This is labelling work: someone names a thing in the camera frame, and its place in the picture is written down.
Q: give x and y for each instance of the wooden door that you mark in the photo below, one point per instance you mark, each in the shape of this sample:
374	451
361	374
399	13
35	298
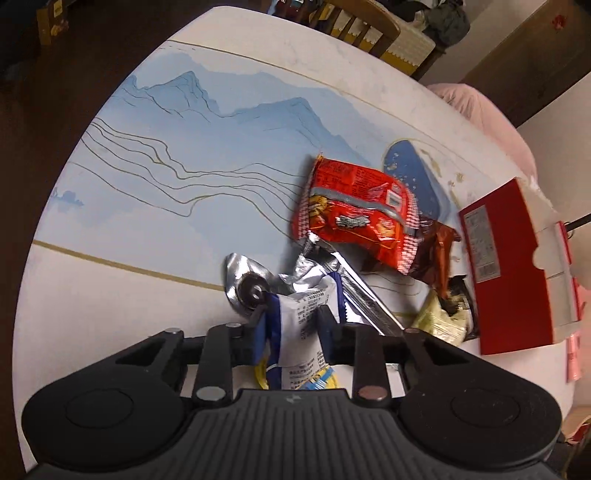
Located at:
531	55

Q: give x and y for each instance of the pink cushion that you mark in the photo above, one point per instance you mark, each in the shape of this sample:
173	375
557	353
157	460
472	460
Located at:
489	115

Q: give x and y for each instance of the pink paper strip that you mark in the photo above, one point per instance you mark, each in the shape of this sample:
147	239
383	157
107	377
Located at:
574	360

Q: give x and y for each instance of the pale yellow snack packet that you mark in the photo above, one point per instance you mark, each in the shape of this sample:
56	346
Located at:
438	323

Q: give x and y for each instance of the brown foil snack bag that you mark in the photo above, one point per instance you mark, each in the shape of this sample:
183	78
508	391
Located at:
436	258

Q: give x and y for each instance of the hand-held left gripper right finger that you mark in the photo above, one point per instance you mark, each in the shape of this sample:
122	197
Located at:
327	337

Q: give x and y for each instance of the red orange snack bag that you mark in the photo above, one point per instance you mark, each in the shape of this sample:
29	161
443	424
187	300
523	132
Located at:
360	207

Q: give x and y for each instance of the silver foil snack packet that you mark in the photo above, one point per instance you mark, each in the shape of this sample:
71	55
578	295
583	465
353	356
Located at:
364	300

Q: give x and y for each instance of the sofa with cream cover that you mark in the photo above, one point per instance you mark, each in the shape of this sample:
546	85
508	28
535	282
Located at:
411	46

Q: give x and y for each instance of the dark clothes pile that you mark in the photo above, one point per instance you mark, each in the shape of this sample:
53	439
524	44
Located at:
445	18

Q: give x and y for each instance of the red cardboard box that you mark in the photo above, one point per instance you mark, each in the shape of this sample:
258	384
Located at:
512	277

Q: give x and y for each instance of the yellow blue white snack packet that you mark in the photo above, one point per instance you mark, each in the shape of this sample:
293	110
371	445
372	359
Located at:
298	323

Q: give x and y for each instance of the wooden chair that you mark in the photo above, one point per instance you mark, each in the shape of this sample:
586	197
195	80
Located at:
369	23

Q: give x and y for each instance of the dark brown chocolate packet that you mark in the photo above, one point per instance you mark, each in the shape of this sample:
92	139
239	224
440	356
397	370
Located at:
464	300

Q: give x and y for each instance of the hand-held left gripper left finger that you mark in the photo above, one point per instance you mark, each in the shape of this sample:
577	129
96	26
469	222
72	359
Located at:
259	339

